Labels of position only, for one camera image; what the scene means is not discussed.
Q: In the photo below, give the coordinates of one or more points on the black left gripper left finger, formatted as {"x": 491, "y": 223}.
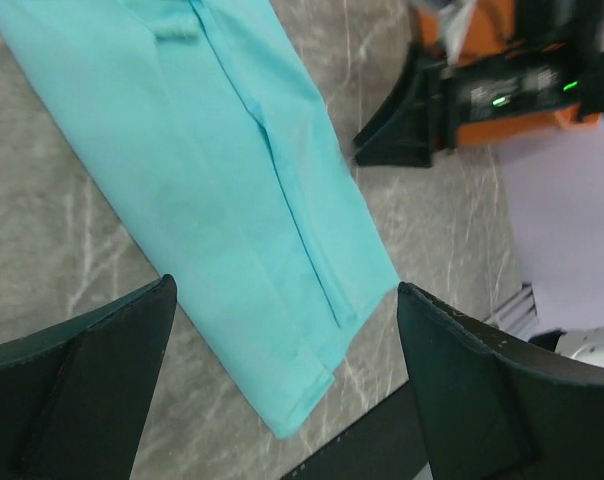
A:
{"x": 74, "y": 397}

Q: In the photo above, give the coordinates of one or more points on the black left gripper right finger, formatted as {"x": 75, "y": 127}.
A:
{"x": 492, "y": 406}

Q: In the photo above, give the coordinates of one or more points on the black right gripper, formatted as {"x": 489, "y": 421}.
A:
{"x": 491, "y": 100}

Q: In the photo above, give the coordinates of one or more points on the orange plastic basket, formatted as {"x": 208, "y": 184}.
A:
{"x": 467, "y": 31}

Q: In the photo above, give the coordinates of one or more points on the teal t shirt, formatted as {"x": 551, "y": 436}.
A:
{"x": 202, "y": 128}

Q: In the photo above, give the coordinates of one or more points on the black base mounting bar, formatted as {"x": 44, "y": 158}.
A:
{"x": 385, "y": 443}

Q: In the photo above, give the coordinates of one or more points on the aluminium frame rail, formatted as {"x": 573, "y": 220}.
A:
{"x": 518, "y": 315}

